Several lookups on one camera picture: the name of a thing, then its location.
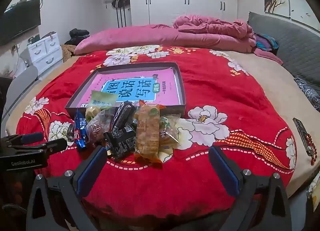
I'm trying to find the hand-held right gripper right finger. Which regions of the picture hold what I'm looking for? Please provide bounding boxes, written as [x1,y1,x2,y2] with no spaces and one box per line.
[209,145,293,231]

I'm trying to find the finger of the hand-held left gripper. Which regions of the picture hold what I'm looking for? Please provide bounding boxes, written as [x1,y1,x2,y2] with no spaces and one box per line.
[15,138,68,156]
[0,132,44,146]

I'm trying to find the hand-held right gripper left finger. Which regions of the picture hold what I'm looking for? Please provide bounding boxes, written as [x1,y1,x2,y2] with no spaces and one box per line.
[26,145,108,231]

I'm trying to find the blue snack packet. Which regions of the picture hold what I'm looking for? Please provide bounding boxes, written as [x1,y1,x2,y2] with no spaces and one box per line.
[74,109,88,149]

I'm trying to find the black and green snack packet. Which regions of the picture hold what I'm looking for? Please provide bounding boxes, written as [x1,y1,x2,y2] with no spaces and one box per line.
[104,125,137,160]

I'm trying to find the clear packet of brown nuts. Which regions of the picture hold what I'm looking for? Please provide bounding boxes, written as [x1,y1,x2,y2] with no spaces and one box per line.
[86,108,118,144]

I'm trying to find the round yellow pastry packet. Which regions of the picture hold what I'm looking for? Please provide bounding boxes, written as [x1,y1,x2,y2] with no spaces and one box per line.
[85,106,100,123]

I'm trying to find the small black snack packet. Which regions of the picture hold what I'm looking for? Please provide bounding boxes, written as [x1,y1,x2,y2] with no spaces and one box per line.
[111,101,137,131]

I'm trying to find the light green snack packet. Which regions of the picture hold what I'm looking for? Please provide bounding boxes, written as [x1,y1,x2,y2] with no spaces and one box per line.
[87,90,118,109]

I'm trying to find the long orange cake packet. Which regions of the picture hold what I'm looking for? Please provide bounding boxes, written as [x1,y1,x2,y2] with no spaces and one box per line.
[134,99,167,169]

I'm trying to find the clear green label pastry packet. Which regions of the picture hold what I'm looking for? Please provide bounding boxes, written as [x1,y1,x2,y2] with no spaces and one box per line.
[159,113,182,146]

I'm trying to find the shallow grey cardboard box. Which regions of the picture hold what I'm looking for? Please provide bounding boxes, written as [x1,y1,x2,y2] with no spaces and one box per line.
[65,61,187,116]

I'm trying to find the red floral blanket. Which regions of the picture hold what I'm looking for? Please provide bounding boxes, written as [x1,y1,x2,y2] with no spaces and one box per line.
[15,46,298,219]

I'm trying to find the dark phone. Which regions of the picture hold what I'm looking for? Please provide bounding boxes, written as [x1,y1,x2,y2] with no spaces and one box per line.
[292,118,315,156]

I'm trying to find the white drawer chest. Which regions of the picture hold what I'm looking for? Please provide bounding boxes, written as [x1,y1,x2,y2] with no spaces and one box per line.
[27,32,63,72]

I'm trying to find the brown textured cloth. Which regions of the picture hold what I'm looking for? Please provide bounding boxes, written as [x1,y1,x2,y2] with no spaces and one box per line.
[61,44,77,62]

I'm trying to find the pink and blue book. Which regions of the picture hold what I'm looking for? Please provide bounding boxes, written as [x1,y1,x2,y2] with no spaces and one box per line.
[76,67,182,107]

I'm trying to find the pile of dark clothes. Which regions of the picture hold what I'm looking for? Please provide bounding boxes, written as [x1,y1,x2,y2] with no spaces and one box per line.
[65,28,90,46]

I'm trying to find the black television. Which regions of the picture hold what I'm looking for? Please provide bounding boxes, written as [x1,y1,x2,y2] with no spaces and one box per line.
[0,0,42,46]

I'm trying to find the grey patterned pillow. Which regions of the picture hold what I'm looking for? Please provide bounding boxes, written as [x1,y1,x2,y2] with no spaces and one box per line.
[294,76,320,110]

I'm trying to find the teal and purple clothing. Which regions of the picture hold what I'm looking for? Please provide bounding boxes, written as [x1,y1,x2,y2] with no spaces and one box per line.
[254,33,279,55]

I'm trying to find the pink duvet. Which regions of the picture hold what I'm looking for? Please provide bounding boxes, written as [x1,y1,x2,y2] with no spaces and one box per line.
[74,14,284,65]

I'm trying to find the grey quilted headboard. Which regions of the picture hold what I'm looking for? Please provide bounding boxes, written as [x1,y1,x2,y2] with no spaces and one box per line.
[247,12,320,89]

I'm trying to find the red bead bracelet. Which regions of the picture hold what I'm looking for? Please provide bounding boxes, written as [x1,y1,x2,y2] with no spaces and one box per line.
[305,133,318,165]

